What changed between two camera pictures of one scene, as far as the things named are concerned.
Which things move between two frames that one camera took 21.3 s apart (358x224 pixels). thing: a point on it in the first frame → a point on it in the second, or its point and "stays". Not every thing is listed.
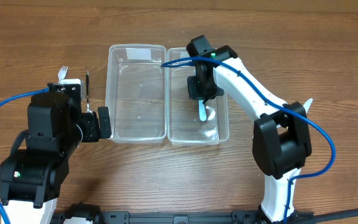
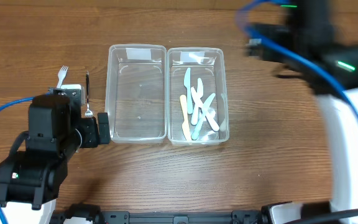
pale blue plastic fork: x=62 y=73 stays
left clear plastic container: x=136 y=93 stays
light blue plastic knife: x=202 y=111 → x=188 y=85
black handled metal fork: x=87 y=91 stays
